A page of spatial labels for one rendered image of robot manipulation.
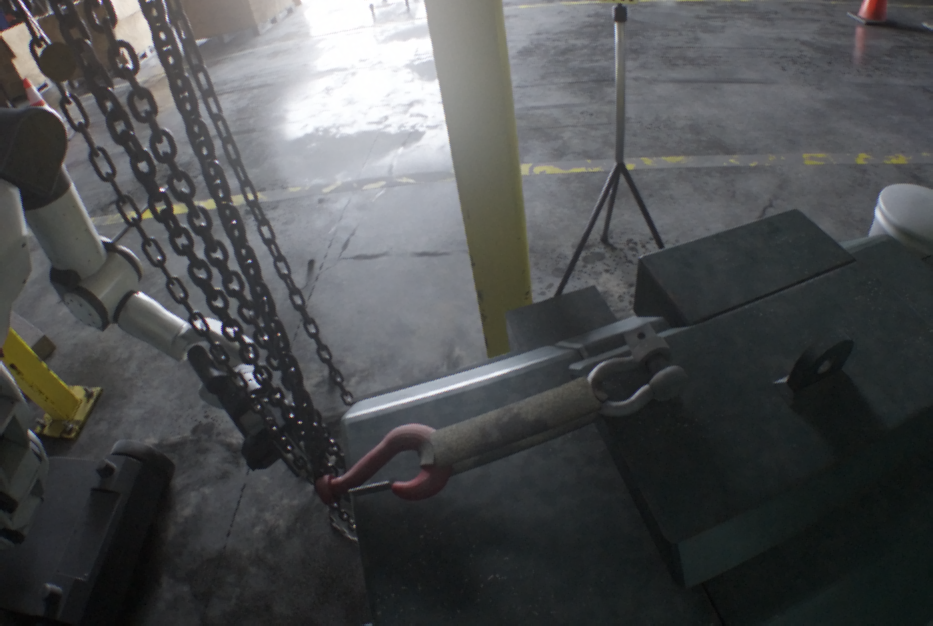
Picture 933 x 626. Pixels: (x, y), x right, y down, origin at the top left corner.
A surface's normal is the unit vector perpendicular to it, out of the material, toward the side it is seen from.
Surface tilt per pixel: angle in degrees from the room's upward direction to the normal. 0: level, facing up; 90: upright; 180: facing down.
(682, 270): 0
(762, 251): 0
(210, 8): 90
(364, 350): 0
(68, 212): 98
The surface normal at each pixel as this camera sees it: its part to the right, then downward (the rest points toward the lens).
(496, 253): -0.07, 0.68
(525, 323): -0.14, -0.73
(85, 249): 0.97, 0.16
